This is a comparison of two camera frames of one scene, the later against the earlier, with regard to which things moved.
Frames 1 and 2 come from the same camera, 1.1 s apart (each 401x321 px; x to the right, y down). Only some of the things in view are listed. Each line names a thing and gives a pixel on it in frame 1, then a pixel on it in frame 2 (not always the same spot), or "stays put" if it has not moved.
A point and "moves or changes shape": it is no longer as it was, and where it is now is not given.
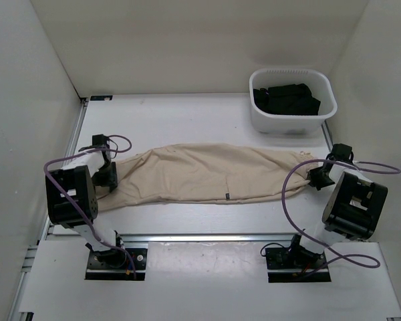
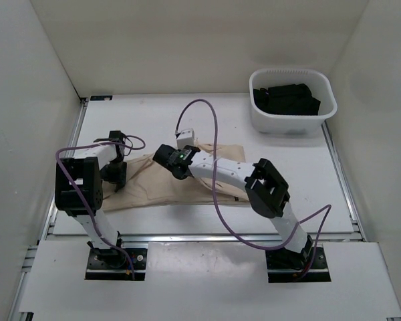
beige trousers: (202, 174) moves or changes shape
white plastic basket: (320, 85) stays put
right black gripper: (312, 176) -> (180, 150)
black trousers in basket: (295, 99) stays put
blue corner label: (101, 97) stays put
